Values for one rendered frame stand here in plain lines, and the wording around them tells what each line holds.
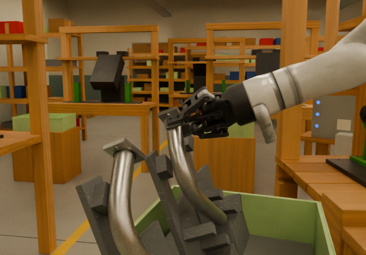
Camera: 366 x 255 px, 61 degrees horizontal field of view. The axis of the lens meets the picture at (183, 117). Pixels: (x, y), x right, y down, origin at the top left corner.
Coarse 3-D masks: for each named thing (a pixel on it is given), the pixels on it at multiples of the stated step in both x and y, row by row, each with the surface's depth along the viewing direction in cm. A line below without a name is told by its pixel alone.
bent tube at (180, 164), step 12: (168, 132) 58; (180, 132) 58; (168, 144) 57; (180, 144) 56; (180, 156) 54; (180, 168) 54; (180, 180) 54; (192, 180) 54; (192, 192) 54; (192, 204) 56; (204, 204) 57; (216, 216) 64
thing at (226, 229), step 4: (228, 220) 71; (216, 224) 71; (224, 224) 70; (228, 224) 70; (216, 228) 70; (220, 228) 70; (224, 228) 70; (228, 228) 70; (216, 232) 70; (220, 232) 70; (224, 232) 69; (228, 232) 69; (232, 236) 69; (232, 240) 68
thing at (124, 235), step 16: (112, 144) 45; (128, 144) 45; (128, 160) 45; (112, 176) 43; (128, 176) 43; (112, 192) 41; (128, 192) 42; (112, 208) 40; (128, 208) 41; (112, 224) 40; (128, 224) 40; (128, 240) 39
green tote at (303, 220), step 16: (176, 192) 93; (224, 192) 89; (240, 192) 88; (160, 208) 83; (256, 208) 86; (272, 208) 85; (288, 208) 84; (304, 208) 82; (320, 208) 78; (144, 224) 74; (160, 224) 83; (256, 224) 87; (272, 224) 86; (288, 224) 84; (304, 224) 83; (320, 224) 72; (304, 240) 84; (320, 240) 71
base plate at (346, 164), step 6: (330, 162) 142; (336, 162) 140; (342, 162) 140; (348, 162) 140; (354, 162) 140; (336, 168) 136; (342, 168) 131; (348, 168) 131; (354, 168) 131; (360, 168) 131; (348, 174) 126; (354, 174) 123; (360, 174) 123; (360, 180) 118
